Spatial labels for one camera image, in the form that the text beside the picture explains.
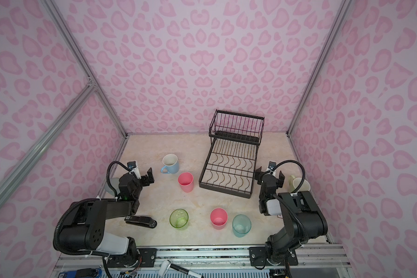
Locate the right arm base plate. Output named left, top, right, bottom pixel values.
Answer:
left=248, top=246, right=299, bottom=268

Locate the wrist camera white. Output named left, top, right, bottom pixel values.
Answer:
left=127, top=161, right=141, bottom=180
left=267, top=161, right=277, bottom=176

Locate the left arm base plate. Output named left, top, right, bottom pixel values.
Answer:
left=107, top=248, right=158, bottom=268

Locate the pink plastic cup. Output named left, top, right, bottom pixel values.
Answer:
left=210, top=208, right=228, bottom=230
left=178, top=172, right=194, bottom=193

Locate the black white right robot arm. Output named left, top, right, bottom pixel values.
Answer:
left=252, top=168, right=329, bottom=267

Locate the aluminium front rail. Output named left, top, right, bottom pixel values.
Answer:
left=50, top=243, right=355, bottom=278

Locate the teal translucent plastic cup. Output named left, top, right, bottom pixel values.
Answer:
left=232, top=214, right=252, bottom=237

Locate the black wire dish rack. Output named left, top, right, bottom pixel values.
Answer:
left=199, top=110, right=265, bottom=199

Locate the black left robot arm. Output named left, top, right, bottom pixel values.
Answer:
left=53, top=168, right=157, bottom=267

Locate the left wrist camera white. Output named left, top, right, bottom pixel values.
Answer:
left=127, top=161, right=141, bottom=180

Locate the green translucent plastic cup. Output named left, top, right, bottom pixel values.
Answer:
left=169, top=208, right=189, bottom=229

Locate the black stapler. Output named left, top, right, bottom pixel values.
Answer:
left=125, top=215, right=157, bottom=229

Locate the black marker pen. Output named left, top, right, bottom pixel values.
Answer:
left=158, top=260, right=203, bottom=278

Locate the pale green ceramic mug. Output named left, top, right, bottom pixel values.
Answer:
left=288, top=175, right=311, bottom=192

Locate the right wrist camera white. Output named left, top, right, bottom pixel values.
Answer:
left=267, top=161, right=277, bottom=176

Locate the light blue ceramic mug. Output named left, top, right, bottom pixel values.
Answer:
left=161, top=154, right=180, bottom=174

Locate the blue black tool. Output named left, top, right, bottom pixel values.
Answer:
left=58, top=268, right=102, bottom=278

